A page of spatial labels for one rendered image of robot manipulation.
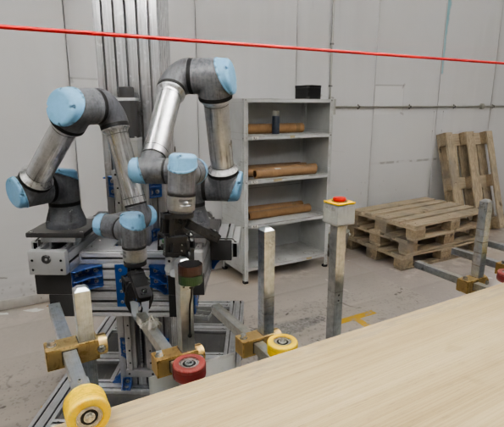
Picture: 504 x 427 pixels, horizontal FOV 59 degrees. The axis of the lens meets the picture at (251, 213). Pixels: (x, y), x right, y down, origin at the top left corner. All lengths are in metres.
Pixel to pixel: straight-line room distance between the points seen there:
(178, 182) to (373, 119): 4.03
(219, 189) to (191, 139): 2.27
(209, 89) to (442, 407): 1.09
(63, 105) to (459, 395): 1.30
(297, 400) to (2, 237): 3.02
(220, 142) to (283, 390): 0.89
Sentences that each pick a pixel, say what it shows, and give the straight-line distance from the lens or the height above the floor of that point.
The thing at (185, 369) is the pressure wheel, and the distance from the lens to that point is 1.12.
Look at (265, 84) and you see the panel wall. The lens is 4.24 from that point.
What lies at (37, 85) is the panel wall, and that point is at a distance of 3.64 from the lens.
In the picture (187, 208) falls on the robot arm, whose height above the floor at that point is 1.24.
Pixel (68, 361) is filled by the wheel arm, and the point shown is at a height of 0.96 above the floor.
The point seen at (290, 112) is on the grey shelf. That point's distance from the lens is 4.36.
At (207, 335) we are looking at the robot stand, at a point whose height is 0.21.
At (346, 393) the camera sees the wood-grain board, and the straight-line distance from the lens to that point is 1.06.
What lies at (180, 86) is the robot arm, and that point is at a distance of 1.50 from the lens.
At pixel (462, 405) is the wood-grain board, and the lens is 1.10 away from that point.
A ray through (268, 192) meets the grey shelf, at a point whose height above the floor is 0.68.
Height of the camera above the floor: 1.51
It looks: 14 degrees down
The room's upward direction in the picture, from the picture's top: straight up
